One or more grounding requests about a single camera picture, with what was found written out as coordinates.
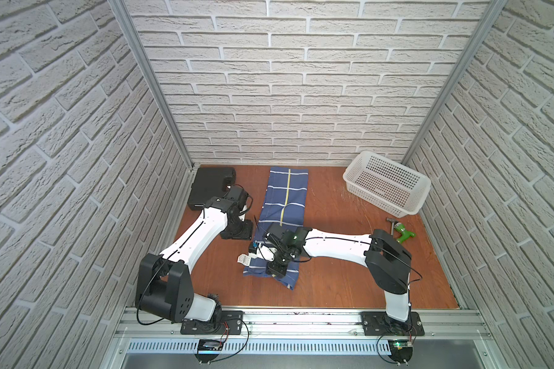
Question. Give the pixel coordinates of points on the left aluminium corner post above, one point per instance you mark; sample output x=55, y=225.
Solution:
x=138, y=50

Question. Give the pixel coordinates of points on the aluminium corner post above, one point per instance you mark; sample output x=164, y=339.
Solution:
x=138, y=50
x=477, y=38

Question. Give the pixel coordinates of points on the black plastic tool case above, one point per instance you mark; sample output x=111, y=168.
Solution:
x=210, y=182

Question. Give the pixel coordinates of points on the blue plaid pillowcase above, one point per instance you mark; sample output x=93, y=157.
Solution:
x=285, y=204

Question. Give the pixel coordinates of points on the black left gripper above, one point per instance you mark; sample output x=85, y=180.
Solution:
x=237, y=229

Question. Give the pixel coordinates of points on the right controller board with cables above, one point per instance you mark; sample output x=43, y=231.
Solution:
x=395, y=345

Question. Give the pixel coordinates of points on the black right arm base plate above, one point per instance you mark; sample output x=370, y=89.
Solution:
x=378, y=323

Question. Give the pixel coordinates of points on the hammer with dark handle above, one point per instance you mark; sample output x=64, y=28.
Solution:
x=392, y=221

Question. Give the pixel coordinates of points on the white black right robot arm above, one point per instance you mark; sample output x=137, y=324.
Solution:
x=389, y=263

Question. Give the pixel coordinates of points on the aluminium front rail frame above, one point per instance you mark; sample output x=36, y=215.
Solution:
x=303, y=331

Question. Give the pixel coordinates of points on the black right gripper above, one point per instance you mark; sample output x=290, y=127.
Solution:
x=272, y=267

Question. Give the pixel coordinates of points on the right aluminium corner post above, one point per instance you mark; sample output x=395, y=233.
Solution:
x=477, y=38

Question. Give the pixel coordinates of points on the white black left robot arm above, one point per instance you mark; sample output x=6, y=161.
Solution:
x=164, y=287

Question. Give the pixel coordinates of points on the white perforated plastic basket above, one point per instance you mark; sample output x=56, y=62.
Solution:
x=387, y=184

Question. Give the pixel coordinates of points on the left controller board with cables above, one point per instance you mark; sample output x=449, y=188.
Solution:
x=208, y=351

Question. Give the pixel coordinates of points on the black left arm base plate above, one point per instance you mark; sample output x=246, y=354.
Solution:
x=215, y=325

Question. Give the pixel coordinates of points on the green toy drill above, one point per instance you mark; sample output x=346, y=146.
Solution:
x=404, y=233

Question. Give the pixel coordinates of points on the controller board with cables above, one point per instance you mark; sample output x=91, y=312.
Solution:
x=208, y=351
x=395, y=345

